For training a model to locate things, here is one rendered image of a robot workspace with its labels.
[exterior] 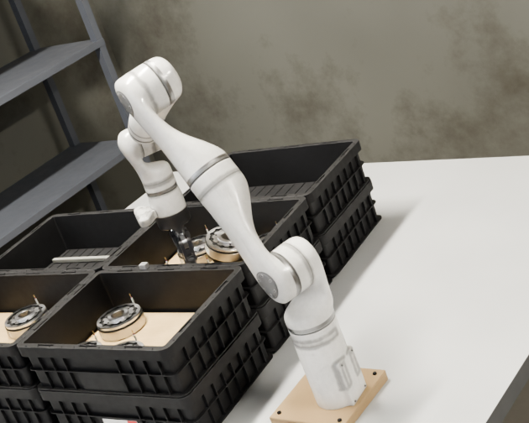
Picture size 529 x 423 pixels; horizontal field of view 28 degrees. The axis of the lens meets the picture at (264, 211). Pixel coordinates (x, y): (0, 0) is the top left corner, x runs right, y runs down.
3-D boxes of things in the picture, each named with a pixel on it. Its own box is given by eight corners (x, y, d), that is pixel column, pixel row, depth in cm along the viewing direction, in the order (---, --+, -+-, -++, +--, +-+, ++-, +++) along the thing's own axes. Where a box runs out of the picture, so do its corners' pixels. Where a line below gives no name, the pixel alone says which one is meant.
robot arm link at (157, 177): (144, 202, 224) (181, 185, 226) (117, 138, 218) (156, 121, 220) (135, 195, 230) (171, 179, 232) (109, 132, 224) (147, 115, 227)
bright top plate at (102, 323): (149, 305, 229) (149, 303, 228) (123, 331, 221) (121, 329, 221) (116, 305, 235) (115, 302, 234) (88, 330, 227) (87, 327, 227)
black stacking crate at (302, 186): (374, 181, 263) (361, 140, 259) (323, 241, 241) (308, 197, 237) (243, 191, 285) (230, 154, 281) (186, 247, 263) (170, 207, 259)
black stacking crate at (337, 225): (385, 219, 267) (373, 177, 263) (337, 282, 245) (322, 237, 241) (255, 226, 289) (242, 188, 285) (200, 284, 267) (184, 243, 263)
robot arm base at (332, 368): (370, 379, 200) (343, 305, 194) (350, 410, 194) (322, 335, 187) (328, 378, 206) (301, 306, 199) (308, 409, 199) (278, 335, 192)
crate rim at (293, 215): (311, 205, 237) (308, 195, 236) (248, 274, 215) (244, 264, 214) (172, 214, 259) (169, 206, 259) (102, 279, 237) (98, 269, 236)
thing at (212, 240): (258, 237, 245) (258, 235, 244) (233, 258, 237) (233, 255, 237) (222, 222, 249) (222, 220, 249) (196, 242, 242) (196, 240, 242)
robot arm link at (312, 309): (286, 229, 193) (316, 306, 199) (248, 255, 188) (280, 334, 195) (318, 236, 185) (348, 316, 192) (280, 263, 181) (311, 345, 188)
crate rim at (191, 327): (248, 274, 215) (244, 264, 214) (170, 361, 193) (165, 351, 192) (102, 279, 237) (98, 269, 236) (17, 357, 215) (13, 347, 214)
